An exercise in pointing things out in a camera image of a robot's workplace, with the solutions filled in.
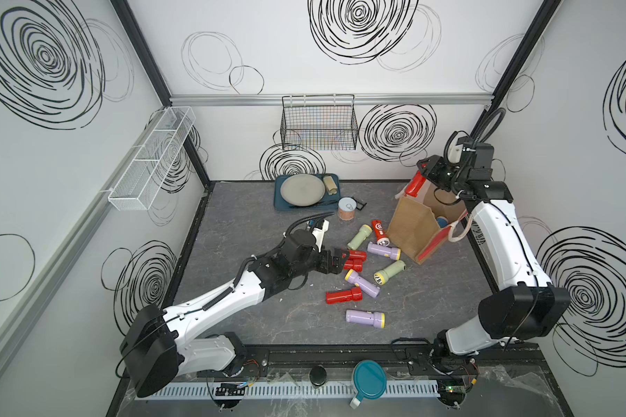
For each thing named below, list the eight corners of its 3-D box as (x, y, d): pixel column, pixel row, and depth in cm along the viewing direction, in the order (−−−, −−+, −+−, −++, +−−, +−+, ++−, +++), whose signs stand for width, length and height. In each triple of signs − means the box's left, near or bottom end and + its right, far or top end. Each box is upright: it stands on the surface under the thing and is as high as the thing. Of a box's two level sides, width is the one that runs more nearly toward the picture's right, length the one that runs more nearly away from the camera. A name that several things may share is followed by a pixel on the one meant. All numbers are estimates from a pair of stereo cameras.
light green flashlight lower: (378, 287, 89) (380, 284, 87) (371, 278, 91) (373, 274, 89) (406, 270, 93) (408, 267, 91) (399, 262, 95) (401, 258, 93)
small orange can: (338, 220, 108) (339, 212, 104) (337, 204, 114) (338, 196, 110) (355, 220, 108) (357, 212, 104) (354, 204, 114) (355, 196, 110)
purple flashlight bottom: (344, 322, 83) (345, 319, 80) (345, 310, 85) (347, 306, 82) (382, 330, 81) (385, 326, 78) (383, 316, 84) (385, 313, 81)
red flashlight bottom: (327, 308, 86) (328, 304, 83) (324, 296, 88) (325, 291, 85) (362, 301, 87) (364, 297, 84) (358, 289, 90) (360, 284, 87)
